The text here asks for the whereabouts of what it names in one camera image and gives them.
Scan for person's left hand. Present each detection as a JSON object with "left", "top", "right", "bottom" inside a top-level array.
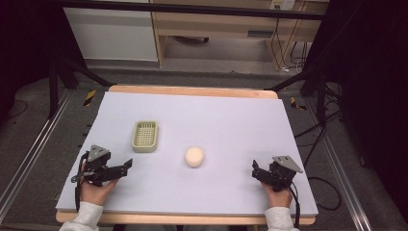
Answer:
[{"left": 78, "top": 160, "right": 120, "bottom": 207}]

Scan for wooden table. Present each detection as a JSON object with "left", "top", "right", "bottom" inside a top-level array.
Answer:
[{"left": 55, "top": 84, "right": 318, "bottom": 226}]

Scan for black horizontal bar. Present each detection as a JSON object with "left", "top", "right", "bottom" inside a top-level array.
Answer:
[{"left": 60, "top": 0, "right": 325, "bottom": 21}]

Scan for black metal stand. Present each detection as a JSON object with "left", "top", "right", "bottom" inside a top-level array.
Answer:
[
  {"left": 264, "top": 67, "right": 329, "bottom": 127},
  {"left": 47, "top": 57, "right": 114, "bottom": 120}
]

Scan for wooden desk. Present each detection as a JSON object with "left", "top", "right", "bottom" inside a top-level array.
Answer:
[{"left": 149, "top": 0, "right": 331, "bottom": 71}]

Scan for person's right hand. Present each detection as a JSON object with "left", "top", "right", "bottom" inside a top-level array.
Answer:
[{"left": 261, "top": 182, "right": 293, "bottom": 209}]

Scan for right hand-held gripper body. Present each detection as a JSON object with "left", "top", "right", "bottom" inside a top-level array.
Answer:
[{"left": 268, "top": 155, "right": 304, "bottom": 193}]

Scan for thin black floor cable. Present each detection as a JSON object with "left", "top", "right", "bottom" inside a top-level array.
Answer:
[{"left": 7, "top": 98, "right": 30, "bottom": 120}]

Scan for left hand-held gripper cable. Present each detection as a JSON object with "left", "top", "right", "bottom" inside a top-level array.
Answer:
[{"left": 73, "top": 151, "right": 90, "bottom": 214}]

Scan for white cabinet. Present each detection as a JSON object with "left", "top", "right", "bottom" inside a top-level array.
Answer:
[{"left": 63, "top": 7, "right": 159, "bottom": 63}]

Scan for green slotted soap dish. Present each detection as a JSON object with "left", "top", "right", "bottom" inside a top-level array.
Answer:
[{"left": 131, "top": 119, "right": 160, "bottom": 154}]

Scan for white power strip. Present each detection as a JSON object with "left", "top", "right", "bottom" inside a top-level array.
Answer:
[{"left": 268, "top": 0, "right": 296, "bottom": 11}]

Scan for cables under desk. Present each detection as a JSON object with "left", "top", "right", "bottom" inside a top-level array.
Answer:
[{"left": 269, "top": 18, "right": 310, "bottom": 70}]

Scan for black curtain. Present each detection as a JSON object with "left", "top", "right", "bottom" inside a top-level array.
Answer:
[
  {"left": 0, "top": 0, "right": 85, "bottom": 127},
  {"left": 302, "top": 0, "right": 408, "bottom": 214}
]

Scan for black yellow striped tape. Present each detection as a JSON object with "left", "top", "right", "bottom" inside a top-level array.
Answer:
[
  {"left": 83, "top": 89, "right": 98, "bottom": 107},
  {"left": 290, "top": 96, "right": 308, "bottom": 112}
]

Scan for right hand-held gripper cable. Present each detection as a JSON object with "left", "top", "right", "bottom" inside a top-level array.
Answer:
[{"left": 287, "top": 181, "right": 302, "bottom": 229}]

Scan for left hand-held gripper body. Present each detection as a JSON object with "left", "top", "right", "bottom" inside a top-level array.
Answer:
[{"left": 70, "top": 143, "right": 113, "bottom": 188}]

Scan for hand-held gripper cable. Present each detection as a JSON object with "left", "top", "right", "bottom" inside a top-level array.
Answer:
[
  {"left": 73, "top": 151, "right": 90, "bottom": 214},
  {"left": 287, "top": 181, "right": 302, "bottom": 229}
]

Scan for metal floor rail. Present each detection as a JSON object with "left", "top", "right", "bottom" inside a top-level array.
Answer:
[
  {"left": 0, "top": 89, "right": 75, "bottom": 223},
  {"left": 303, "top": 95, "right": 373, "bottom": 231}
]

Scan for round cream soap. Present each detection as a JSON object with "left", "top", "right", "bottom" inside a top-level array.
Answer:
[{"left": 184, "top": 145, "right": 206, "bottom": 168}]

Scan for white foam mat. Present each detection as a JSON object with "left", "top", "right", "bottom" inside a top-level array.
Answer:
[{"left": 55, "top": 90, "right": 319, "bottom": 217}]

